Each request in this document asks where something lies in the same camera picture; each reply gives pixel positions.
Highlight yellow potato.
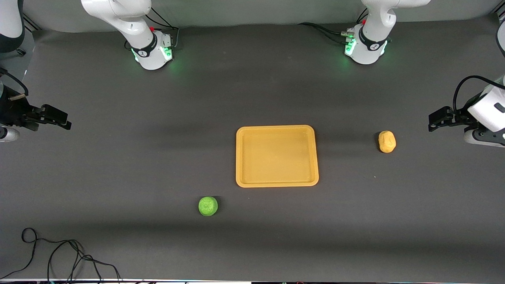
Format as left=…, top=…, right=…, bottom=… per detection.
left=378, top=131, right=397, bottom=153

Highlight green apple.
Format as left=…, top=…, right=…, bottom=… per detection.
left=198, top=196, right=219, bottom=217

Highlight orange plastic tray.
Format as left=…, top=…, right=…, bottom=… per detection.
left=236, top=125, right=319, bottom=188

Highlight dark grey table mat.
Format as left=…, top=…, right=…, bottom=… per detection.
left=0, top=15, right=505, bottom=281

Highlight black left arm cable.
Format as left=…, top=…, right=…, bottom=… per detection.
left=453, top=75, right=505, bottom=113

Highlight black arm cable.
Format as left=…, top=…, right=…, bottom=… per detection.
left=453, top=75, right=505, bottom=113
left=0, top=67, right=29, bottom=99

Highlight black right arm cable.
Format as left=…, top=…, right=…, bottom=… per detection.
left=0, top=67, right=29, bottom=99

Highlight loose black looped cable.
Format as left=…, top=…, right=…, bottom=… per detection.
left=0, top=228, right=122, bottom=283

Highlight black right base cable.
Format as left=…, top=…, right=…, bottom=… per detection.
left=144, top=8, right=180, bottom=50

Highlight black base cable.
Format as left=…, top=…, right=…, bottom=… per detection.
left=298, top=22, right=351, bottom=44
left=144, top=8, right=180, bottom=50

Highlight black left base cable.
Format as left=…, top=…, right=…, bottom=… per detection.
left=298, top=22, right=351, bottom=44

